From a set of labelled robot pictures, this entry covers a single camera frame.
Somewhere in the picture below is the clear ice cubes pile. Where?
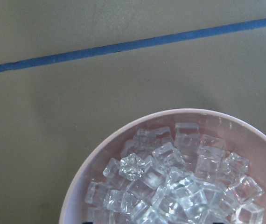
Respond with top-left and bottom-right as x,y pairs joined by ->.
85,123 -> 265,224

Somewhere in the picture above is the pink bowl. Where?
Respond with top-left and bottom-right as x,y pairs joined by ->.
59,109 -> 266,224

